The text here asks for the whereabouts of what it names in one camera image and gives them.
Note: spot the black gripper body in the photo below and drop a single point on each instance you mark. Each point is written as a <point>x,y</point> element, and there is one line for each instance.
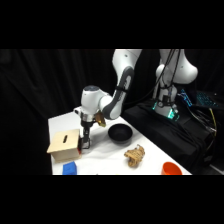
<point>87,124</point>

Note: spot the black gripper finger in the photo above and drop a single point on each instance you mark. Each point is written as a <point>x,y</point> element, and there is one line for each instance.
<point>84,138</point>
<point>88,139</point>

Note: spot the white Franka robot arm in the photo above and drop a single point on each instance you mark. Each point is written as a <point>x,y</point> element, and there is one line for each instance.
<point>117,95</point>

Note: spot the light wooden box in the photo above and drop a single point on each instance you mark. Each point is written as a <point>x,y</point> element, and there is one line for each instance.
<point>64,145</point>

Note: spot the black bowl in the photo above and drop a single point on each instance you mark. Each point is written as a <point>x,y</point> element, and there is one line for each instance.
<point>120,133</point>

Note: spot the blue wooden block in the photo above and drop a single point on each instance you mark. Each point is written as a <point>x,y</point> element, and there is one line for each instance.
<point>69,168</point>

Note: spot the tiger striped plush toy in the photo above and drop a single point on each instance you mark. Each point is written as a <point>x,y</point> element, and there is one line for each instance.
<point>134,155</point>

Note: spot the black curtain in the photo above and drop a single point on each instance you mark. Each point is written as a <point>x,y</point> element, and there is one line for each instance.
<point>36,83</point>

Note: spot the black robot stand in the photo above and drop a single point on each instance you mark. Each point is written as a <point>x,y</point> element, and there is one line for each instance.
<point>166,136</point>

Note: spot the small green light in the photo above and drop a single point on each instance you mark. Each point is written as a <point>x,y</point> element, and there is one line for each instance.
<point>173,115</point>

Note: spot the orange bowl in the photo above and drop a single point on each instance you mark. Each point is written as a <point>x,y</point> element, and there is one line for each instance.
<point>171,169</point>

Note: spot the backlit keyboard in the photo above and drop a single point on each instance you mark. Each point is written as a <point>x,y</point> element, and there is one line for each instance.
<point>201,99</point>

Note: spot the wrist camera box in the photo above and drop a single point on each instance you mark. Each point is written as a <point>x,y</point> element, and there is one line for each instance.
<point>100,119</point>

